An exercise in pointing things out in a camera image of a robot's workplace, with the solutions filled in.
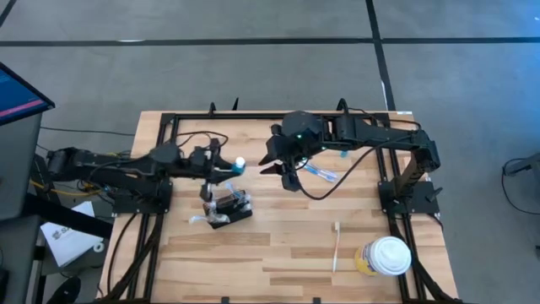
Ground black desk bar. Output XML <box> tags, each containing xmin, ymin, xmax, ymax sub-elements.
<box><xmin>23</xmin><ymin>193</ymin><xmax>114</xmax><ymax>240</ymax></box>

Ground yellow cable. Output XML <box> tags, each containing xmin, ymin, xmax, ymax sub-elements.
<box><xmin>29</xmin><ymin>179</ymin><xmax>116</xmax><ymax>198</ymax></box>

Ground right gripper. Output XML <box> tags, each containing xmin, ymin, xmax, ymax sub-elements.
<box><xmin>258</xmin><ymin>124</ymin><xmax>316</xmax><ymax>176</ymax></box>

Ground black oval object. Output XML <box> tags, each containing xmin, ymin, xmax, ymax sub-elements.
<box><xmin>45</xmin><ymin>275</ymin><xmax>82</xmax><ymax>304</ymax></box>

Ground packaged toothbrushes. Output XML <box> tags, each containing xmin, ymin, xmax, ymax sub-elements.
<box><xmin>234</xmin><ymin>187</ymin><xmax>252</xmax><ymax>208</ymax></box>

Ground slim yellow-headed toothbrush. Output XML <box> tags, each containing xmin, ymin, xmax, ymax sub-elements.
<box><xmin>331</xmin><ymin>221</ymin><xmax>342</xmax><ymax>274</ymax></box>

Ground wrapped blue striped toothbrush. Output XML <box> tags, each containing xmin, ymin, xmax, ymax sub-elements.
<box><xmin>301</xmin><ymin>161</ymin><xmax>339</xmax><ymax>184</ymax></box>

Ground Lysol wipes canister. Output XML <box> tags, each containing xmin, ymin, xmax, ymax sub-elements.
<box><xmin>354</xmin><ymin>236</ymin><xmax>413</xmax><ymax>278</ymax></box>

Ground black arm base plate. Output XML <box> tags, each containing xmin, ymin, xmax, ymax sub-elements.
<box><xmin>111</xmin><ymin>180</ymin><xmax>174</xmax><ymax>214</ymax></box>
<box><xmin>377</xmin><ymin>179</ymin><xmax>441</xmax><ymax>215</ymax></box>

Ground thin black frame cable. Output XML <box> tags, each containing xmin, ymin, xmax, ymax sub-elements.
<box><xmin>348</xmin><ymin>107</ymin><xmax>423</xmax><ymax>130</ymax></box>

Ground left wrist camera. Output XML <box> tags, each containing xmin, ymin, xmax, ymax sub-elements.
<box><xmin>190</xmin><ymin>145</ymin><xmax>213</xmax><ymax>168</ymax></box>

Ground black wire toothbrush caddy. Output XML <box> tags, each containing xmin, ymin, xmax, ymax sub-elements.
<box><xmin>201</xmin><ymin>188</ymin><xmax>255</xmax><ymax>231</ymax></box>

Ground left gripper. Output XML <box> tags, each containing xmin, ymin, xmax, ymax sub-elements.
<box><xmin>187</xmin><ymin>148</ymin><xmax>237</xmax><ymax>184</ymax></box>

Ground blue screen monitor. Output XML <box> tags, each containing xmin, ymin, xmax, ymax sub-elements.
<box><xmin>0</xmin><ymin>62</ymin><xmax>57</xmax><ymax>127</ymax></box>

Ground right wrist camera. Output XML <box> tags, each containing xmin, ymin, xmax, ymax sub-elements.
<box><xmin>281</xmin><ymin>166</ymin><xmax>302</xmax><ymax>193</ymax></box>

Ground grey floor object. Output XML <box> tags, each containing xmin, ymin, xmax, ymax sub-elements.
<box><xmin>504</xmin><ymin>151</ymin><xmax>540</xmax><ymax>176</ymax></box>

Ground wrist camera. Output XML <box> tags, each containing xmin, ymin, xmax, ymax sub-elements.
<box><xmin>190</xmin><ymin>145</ymin><xmax>213</xmax><ymax>168</ymax></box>
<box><xmin>281</xmin><ymin>166</ymin><xmax>302</xmax><ymax>193</ymax></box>

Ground white booklet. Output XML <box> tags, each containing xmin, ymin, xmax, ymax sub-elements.
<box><xmin>40</xmin><ymin>200</ymin><xmax>105</xmax><ymax>269</ymax></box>

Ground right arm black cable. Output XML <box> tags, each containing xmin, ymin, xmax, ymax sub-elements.
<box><xmin>289</xmin><ymin>126</ymin><xmax>423</xmax><ymax>201</ymax></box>

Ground thin black floor cable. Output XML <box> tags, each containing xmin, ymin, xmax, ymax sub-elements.
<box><xmin>40</xmin><ymin>125</ymin><xmax>136</xmax><ymax>138</ymax></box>

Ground dark grey desk base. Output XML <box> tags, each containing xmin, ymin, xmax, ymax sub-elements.
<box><xmin>0</xmin><ymin>213</ymin><xmax>47</xmax><ymax>304</ymax></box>

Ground black looped floor cable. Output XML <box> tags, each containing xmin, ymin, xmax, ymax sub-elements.
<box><xmin>500</xmin><ymin>156</ymin><xmax>540</xmax><ymax>216</ymax></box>

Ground black power cable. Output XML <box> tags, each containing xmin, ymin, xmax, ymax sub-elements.
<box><xmin>105</xmin><ymin>213</ymin><xmax>140</xmax><ymax>296</ymax></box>

